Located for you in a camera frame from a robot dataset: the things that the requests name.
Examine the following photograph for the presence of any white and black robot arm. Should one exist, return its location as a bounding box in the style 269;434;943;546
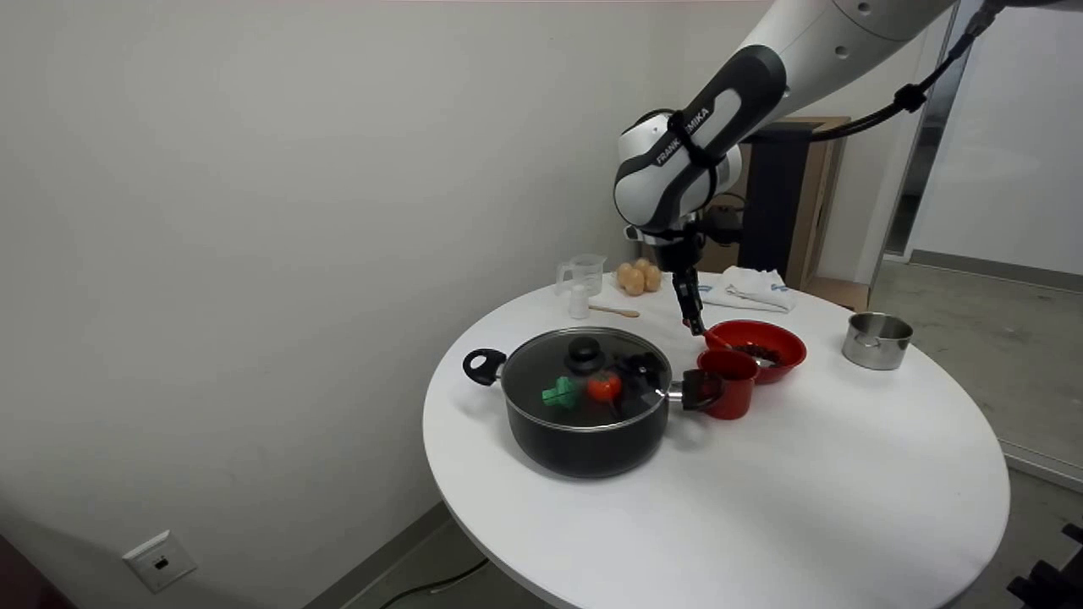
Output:
613;0;953;334

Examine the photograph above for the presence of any white folded cloth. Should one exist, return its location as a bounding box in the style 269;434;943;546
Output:
700;266;791;311

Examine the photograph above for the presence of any red bowl with coffee beans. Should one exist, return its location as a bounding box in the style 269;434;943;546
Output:
711;318;808;386

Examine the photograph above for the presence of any small wooden spoon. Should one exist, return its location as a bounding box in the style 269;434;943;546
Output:
587;301;640;318

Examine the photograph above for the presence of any beige egg pair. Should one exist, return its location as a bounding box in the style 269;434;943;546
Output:
616;262;661;299

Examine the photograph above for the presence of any red mug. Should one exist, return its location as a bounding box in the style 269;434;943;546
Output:
685;348;760;421

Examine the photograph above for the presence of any cardboard box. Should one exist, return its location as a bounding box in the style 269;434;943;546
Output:
700;116;866;308

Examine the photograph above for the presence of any white wall socket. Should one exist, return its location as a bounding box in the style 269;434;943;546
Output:
123;531;198;593

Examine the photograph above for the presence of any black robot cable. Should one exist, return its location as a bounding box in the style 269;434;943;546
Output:
806;0;1013;145

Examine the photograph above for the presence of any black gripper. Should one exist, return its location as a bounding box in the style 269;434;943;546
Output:
625;224;711;334

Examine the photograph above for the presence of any glass pot lid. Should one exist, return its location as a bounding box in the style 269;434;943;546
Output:
502;328;672;428

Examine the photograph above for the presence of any black cooking pot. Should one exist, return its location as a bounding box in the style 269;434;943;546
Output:
464;348;685;481

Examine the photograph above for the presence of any small steel pot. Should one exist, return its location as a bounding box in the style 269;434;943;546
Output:
844;311;913;373

